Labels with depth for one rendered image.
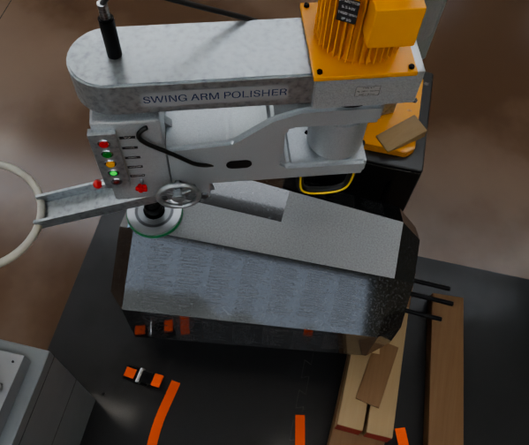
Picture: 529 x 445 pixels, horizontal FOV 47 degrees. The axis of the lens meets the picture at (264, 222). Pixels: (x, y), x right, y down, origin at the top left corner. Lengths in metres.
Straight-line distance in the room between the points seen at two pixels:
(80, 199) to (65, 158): 1.37
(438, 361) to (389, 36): 1.93
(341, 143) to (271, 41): 0.43
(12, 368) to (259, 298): 0.92
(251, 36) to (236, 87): 0.16
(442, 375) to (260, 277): 1.14
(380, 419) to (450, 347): 0.56
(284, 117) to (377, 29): 0.45
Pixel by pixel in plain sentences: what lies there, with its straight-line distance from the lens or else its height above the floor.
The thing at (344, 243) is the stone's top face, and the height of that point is 0.87.
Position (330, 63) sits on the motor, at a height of 1.76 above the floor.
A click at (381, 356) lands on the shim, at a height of 0.24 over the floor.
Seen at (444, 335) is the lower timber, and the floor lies 0.11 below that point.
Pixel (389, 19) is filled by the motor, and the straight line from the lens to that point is 1.50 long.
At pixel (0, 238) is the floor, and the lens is 3.57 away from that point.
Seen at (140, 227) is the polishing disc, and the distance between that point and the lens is 2.37.
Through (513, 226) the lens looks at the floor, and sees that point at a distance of 3.70.
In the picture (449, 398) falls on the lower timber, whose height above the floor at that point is 0.11.
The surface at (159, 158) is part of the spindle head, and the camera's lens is 1.91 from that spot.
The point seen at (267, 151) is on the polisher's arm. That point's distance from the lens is 1.93.
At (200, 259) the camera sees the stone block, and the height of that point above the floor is 0.82.
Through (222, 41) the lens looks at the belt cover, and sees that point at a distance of 1.74.
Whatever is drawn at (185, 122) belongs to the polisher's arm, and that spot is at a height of 1.44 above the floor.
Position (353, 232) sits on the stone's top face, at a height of 0.87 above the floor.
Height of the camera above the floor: 2.96
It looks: 61 degrees down
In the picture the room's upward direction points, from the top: 4 degrees clockwise
